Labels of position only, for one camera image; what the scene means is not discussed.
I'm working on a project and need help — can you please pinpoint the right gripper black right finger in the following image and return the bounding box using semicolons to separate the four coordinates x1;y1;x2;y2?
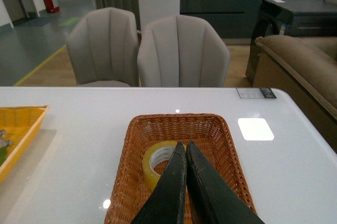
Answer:
186;141;263;223

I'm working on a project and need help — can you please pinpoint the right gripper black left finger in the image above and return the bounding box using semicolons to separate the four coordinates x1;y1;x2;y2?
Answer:
131;142;187;223

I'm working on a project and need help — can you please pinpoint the clear packing tape roll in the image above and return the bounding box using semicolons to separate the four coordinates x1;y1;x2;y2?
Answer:
142;140;177;192

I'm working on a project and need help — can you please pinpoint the brown woven basket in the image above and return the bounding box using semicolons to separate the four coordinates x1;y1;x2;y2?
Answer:
104;114;261;223

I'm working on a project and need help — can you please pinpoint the yellow woven basket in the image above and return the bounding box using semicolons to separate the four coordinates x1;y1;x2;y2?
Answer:
1;105;49;181

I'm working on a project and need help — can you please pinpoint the table label sticker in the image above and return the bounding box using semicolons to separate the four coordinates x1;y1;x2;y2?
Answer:
236;88;276;99

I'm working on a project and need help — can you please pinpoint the grey chair on right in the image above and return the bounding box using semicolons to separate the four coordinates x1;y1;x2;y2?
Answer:
137;15;231;87

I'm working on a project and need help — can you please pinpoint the grey chair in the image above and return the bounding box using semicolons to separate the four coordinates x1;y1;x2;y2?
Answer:
137;15;231;87
66;7;139;87

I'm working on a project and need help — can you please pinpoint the brown sofa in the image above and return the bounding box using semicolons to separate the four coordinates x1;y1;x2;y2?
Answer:
253;35;336;150

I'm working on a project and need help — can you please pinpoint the grey chair on left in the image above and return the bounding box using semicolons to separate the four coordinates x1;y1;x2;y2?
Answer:
66;7;139;87

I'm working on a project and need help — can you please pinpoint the black appliance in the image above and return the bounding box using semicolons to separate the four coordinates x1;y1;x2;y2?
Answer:
245;0;336;84

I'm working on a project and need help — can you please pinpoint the red box on floor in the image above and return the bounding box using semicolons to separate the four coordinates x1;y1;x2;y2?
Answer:
43;0;60;13

